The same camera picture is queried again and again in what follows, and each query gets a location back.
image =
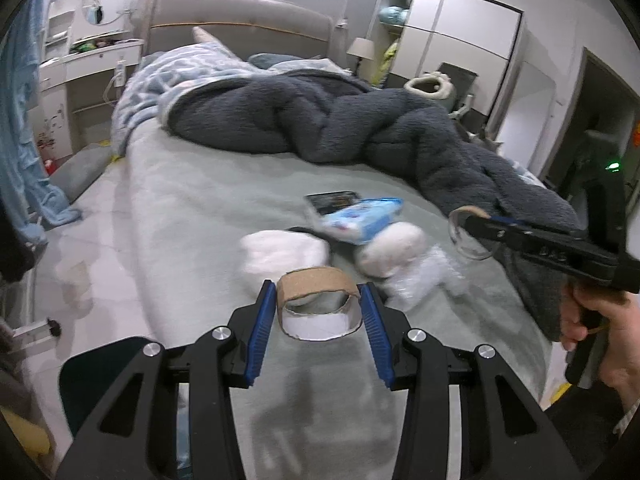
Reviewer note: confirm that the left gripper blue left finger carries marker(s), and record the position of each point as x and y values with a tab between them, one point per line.
227	357

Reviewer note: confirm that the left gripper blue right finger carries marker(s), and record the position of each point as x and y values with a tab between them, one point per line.
409	359

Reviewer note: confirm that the blue tissue packet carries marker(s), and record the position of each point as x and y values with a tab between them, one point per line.
359	223

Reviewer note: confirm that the dark teal trash bin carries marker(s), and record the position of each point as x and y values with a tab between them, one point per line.
85	378

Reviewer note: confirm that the person's right hand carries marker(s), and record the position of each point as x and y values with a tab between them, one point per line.
619	368

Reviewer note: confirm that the clear bubble wrap piece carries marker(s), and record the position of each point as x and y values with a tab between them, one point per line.
430	271

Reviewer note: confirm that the white sock right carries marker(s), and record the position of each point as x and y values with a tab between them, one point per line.
391	250

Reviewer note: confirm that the white sock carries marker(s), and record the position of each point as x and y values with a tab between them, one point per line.
269	254
391	250

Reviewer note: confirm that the white sock left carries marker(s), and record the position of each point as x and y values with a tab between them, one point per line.
269	254

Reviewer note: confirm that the bed with grey sheet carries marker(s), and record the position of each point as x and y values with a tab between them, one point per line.
157	253

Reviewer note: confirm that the white clothes rack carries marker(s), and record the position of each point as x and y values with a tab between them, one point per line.
36	331

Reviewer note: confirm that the green cat bed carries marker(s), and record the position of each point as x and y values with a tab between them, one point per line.
434	86

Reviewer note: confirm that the grey floor cushion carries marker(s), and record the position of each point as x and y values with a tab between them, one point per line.
80	171

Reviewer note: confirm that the dark grey fleece blanket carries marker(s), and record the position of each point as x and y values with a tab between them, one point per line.
336	120

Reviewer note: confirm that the light blue hanging towel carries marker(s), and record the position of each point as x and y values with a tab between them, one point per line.
25	185

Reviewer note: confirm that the blue patterned quilt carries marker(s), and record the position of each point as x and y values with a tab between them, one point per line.
163	78

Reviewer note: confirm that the white wardrobe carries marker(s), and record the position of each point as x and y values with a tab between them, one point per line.
483	37

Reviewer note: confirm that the bedside lamp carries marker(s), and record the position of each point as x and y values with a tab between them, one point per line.
363	50

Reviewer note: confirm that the white dressing table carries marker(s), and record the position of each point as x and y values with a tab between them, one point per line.
89	49

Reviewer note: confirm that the grey padded headboard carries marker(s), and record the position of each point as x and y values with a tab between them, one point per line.
246	27

